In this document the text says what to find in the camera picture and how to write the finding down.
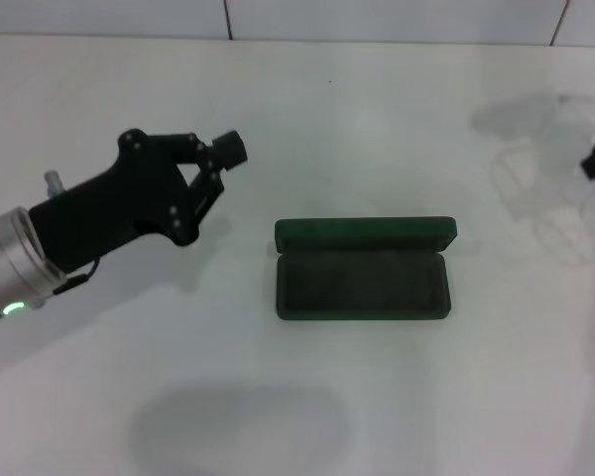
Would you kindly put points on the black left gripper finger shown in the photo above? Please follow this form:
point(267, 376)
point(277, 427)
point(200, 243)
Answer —
point(230, 151)
point(205, 191)

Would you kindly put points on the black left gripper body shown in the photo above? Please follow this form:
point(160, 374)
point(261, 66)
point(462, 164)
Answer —
point(119, 208)

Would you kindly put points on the clear transparent glasses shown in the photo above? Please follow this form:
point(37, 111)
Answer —
point(592, 201)

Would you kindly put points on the green glasses case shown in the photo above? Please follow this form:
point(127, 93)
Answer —
point(362, 282)

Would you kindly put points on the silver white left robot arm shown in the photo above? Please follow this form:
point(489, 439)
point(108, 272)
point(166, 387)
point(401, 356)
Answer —
point(7, 268)

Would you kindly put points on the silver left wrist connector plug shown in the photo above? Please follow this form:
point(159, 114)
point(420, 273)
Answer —
point(53, 182)

